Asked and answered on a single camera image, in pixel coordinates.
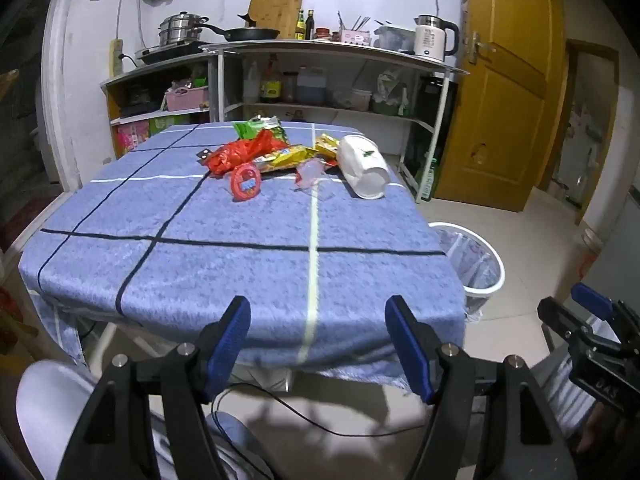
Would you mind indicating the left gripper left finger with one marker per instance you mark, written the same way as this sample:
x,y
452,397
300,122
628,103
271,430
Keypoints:
x,y
219,345

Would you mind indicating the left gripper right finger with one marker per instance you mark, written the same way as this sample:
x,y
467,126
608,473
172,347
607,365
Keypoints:
x,y
416,345

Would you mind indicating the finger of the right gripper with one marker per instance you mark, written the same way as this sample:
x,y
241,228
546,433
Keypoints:
x,y
563,322
593,301

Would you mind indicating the red plastic bag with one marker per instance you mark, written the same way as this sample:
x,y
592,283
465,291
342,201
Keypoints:
x,y
237,153

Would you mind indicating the white paper cup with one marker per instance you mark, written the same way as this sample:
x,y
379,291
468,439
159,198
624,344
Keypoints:
x,y
363,166

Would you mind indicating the clear pink plastic cup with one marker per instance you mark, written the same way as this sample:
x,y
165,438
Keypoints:
x,y
309,172

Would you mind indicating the yellow green snack wrapper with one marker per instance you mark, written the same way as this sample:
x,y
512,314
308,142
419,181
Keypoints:
x,y
285,158

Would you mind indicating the green snack bag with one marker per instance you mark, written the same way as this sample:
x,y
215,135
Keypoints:
x,y
248,129

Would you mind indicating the yellow chips bag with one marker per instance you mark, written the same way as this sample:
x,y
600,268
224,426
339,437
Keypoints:
x,y
326,146

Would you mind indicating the white trash bin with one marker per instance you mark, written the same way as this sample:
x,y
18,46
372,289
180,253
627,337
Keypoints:
x,y
478,265

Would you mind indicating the blue checked tablecloth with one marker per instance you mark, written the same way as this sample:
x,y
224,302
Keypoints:
x,y
155,243

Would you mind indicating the green bottle by shelf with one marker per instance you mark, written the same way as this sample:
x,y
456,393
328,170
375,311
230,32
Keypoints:
x,y
429,178

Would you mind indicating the wooden door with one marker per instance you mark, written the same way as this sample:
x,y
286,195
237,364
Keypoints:
x,y
507,102

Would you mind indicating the pink storage basket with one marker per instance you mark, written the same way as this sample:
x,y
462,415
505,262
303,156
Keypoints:
x,y
183,98

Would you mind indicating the white metal shelf rack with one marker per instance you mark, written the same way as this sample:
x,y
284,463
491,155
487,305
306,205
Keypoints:
x,y
381,92

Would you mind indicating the black induction cooker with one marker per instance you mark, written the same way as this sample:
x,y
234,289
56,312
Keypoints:
x,y
158,54

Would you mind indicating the white electric kettle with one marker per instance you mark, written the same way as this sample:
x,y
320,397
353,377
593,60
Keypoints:
x,y
430,38

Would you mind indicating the black frying pan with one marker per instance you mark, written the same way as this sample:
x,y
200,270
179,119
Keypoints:
x,y
243,33

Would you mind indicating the pink utensil holder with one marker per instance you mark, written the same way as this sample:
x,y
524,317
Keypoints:
x,y
356,37

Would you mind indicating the steel steamer pot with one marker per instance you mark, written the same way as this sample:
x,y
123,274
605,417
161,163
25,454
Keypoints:
x,y
181,27

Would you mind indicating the wooden cutting board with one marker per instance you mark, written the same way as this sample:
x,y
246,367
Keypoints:
x,y
276,14

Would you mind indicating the power strip on wall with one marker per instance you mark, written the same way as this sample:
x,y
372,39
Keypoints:
x,y
115,57

